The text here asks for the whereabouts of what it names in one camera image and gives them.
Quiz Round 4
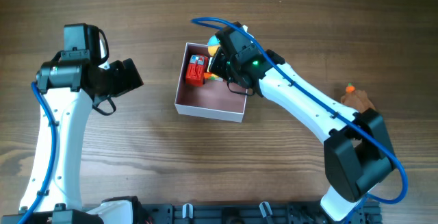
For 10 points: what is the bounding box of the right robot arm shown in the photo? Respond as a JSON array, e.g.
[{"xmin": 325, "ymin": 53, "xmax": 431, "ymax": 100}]
[{"xmin": 207, "ymin": 22, "xmax": 405, "ymax": 223}]

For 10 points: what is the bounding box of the white box pink interior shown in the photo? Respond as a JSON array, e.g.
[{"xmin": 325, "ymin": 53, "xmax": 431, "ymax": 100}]
[{"xmin": 175, "ymin": 42, "xmax": 246, "ymax": 123}]

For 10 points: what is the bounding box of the small colourful puzzle cube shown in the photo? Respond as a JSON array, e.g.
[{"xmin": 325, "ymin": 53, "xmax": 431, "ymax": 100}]
[{"xmin": 205, "ymin": 73, "xmax": 223, "ymax": 82}]

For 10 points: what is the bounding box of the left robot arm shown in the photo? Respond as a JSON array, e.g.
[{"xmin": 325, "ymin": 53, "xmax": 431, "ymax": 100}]
[{"xmin": 1, "ymin": 23, "xmax": 147, "ymax": 223}]

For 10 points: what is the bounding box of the red toy truck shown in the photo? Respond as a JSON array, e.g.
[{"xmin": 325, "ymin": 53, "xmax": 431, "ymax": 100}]
[{"xmin": 185, "ymin": 55, "xmax": 209, "ymax": 86}]

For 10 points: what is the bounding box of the left blue cable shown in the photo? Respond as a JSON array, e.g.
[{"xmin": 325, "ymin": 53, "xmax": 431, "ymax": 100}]
[{"xmin": 16, "ymin": 81, "xmax": 57, "ymax": 224}]

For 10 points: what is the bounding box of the right blue cable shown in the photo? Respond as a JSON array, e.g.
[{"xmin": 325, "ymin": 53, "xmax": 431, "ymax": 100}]
[{"xmin": 190, "ymin": 17, "xmax": 409, "ymax": 224}]

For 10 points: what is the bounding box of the black mounting rail base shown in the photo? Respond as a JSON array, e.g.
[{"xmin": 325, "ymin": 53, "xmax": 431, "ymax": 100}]
[{"xmin": 102, "ymin": 196, "xmax": 382, "ymax": 224}]

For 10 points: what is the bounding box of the brown plush capybara toy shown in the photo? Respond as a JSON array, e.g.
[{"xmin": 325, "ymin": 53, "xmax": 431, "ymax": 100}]
[{"xmin": 341, "ymin": 83, "xmax": 376, "ymax": 113}]

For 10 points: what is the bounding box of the blue cable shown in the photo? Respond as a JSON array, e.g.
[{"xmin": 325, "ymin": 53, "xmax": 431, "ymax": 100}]
[
  {"xmin": 16, "ymin": 81, "xmax": 57, "ymax": 224},
  {"xmin": 190, "ymin": 17, "xmax": 409, "ymax": 224}
]

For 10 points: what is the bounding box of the yellow duck toy blue hat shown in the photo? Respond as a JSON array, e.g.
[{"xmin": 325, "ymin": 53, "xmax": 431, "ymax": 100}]
[{"xmin": 203, "ymin": 34, "xmax": 222, "ymax": 81}]

